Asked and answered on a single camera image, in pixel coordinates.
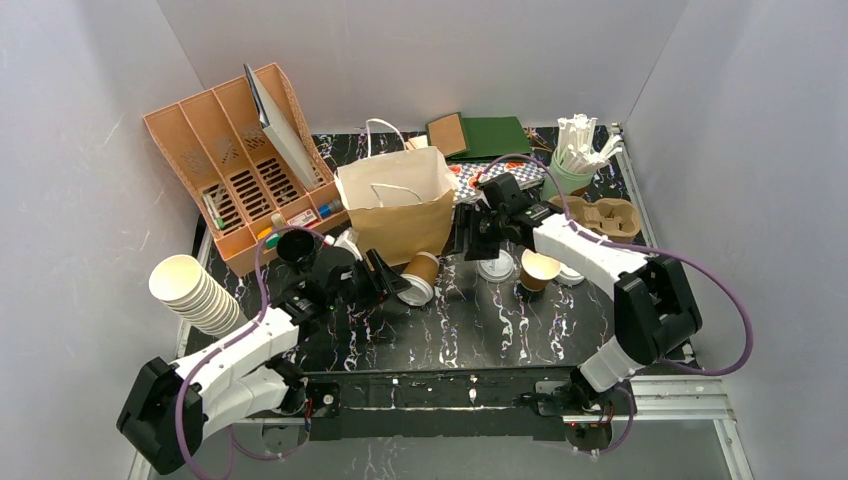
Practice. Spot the white board in organizer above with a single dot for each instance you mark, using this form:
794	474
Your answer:
279	131

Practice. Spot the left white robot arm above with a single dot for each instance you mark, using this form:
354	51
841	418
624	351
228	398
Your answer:
172	407

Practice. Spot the stack of white cup lids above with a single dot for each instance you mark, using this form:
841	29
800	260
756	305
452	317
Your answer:
568	276

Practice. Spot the stack of white paper cups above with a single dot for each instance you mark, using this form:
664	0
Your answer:
182	284

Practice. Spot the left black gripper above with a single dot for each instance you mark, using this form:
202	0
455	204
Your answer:
374	278

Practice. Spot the kraft paper takeout bag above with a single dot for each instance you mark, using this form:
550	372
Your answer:
399	203

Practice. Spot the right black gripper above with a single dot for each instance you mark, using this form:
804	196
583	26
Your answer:
478	229

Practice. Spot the brown paper coffee cup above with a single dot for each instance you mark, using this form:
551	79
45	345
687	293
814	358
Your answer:
424	265

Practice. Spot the single white cup lid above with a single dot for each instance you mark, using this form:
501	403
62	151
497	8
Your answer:
497	270

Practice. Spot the green pen in organizer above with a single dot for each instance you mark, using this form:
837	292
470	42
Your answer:
213	212

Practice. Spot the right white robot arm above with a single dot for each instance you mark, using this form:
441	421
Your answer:
654	307

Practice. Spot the cream and blue bags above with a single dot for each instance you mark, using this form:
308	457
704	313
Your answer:
417	142

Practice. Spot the orange plastic desk organizer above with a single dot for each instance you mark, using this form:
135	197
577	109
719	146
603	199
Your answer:
214	143

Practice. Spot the stack of pulp cup carriers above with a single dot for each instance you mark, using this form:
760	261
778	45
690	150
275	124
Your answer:
617	219

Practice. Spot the green paper bag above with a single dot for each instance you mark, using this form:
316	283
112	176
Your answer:
477	139

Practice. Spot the green cup with straws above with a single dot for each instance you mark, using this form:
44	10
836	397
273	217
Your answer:
575	161

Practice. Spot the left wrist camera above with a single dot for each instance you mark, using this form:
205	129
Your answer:
347	240

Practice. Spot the red white card box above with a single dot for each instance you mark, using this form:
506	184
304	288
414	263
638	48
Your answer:
305	219

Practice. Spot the blue checkered paper bag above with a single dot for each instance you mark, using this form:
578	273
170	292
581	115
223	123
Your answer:
527	175

